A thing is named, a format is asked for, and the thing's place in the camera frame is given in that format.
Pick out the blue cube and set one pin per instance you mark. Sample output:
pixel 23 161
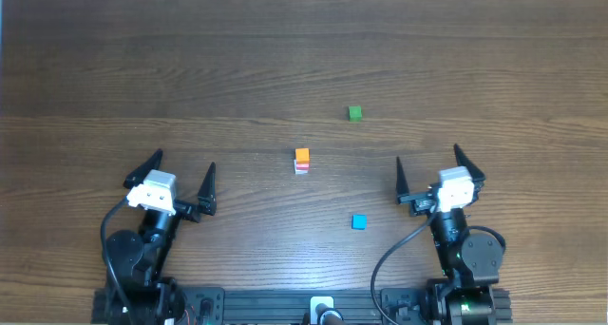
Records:
pixel 359 221

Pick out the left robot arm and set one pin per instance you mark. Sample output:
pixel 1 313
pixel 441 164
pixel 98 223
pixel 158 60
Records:
pixel 128 258

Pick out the orange cube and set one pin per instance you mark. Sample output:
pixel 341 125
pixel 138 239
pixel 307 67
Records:
pixel 302 155

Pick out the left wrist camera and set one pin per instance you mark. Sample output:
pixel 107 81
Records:
pixel 154 191

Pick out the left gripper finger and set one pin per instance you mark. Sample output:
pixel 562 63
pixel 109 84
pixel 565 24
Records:
pixel 142 173
pixel 209 192

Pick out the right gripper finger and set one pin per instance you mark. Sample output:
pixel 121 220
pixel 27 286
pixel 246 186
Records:
pixel 402 187
pixel 471 166

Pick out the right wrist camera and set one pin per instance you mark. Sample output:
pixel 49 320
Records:
pixel 456 189

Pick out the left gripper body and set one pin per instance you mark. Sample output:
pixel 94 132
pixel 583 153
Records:
pixel 189 211

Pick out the red cube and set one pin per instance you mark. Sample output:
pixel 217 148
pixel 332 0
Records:
pixel 302 166

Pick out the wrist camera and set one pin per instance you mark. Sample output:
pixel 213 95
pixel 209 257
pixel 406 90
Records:
pixel 456 189
pixel 154 191

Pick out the mounting rail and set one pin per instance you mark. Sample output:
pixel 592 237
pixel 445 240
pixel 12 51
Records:
pixel 266 307

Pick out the green cube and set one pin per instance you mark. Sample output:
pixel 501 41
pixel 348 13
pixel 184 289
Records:
pixel 355 112

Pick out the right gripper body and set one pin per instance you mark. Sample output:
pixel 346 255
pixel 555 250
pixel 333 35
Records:
pixel 423 202

